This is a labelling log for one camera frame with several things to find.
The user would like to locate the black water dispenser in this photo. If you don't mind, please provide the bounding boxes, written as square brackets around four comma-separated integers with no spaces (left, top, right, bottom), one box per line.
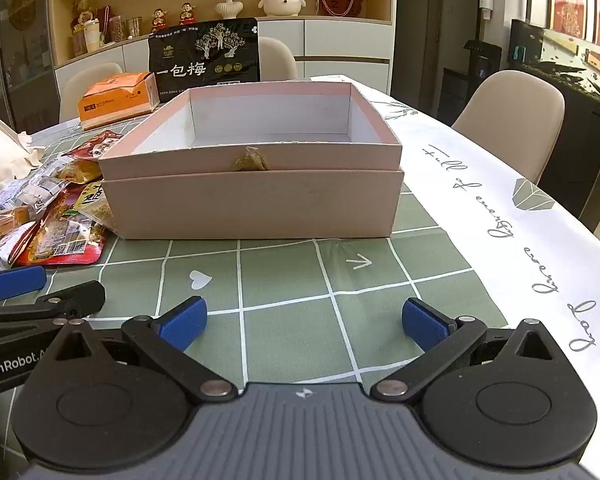
[442,40,503,126]

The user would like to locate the orange tissue box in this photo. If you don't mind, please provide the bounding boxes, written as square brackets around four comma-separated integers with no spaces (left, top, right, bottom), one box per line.
[77,72,160,131]

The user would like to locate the white vase with flowers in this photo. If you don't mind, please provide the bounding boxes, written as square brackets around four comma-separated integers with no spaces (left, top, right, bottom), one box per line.
[215,0,244,20]

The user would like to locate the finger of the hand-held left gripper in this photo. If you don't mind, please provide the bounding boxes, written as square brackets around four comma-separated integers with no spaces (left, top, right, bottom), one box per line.
[0,280,106,344]
[0,265,48,303]

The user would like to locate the black fish tank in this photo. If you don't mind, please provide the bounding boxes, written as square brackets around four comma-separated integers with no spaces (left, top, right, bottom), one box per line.
[510,0,600,233]

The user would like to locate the pink cardboard box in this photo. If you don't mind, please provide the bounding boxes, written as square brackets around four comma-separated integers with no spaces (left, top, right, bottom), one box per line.
[98,81,406,240]

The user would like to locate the beige chair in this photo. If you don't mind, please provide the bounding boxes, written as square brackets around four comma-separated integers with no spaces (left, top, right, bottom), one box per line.
[59,62,126,123]
[450,70,566,186]
[257,36,299,82]

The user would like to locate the pile of snack packets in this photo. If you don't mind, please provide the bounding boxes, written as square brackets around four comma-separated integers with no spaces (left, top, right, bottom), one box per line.
[0,130,126,273]

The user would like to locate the wooden wall cabinet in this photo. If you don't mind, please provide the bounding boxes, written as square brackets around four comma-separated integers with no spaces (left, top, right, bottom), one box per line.
[50,0,398,96]

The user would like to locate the white cloth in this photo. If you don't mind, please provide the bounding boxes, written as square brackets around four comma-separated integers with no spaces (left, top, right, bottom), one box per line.
[0,107,46,196]

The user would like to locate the glass door cabinet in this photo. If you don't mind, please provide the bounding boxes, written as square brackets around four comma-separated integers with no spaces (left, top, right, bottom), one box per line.
[0,0,51,131]

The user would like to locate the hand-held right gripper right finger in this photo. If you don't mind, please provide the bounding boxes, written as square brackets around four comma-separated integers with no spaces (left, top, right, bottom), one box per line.
[370,298,563,403]

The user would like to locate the green checked tablecloth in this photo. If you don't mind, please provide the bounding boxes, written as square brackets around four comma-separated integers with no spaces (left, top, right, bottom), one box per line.
[0,75,600,461]

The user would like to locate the bear figurine with flowers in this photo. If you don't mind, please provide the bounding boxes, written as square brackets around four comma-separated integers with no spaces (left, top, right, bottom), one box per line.
[70,0,98,31]

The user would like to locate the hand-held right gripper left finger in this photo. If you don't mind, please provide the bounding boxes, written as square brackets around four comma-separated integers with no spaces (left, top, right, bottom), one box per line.
[50,296,239,406]

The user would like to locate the white tumbler cup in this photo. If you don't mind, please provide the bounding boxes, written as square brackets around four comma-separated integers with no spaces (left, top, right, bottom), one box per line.
[82,18,102,53]

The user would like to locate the black snack bag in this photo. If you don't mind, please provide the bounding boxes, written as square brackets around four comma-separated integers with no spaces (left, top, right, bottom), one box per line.
[147,17,261,106]

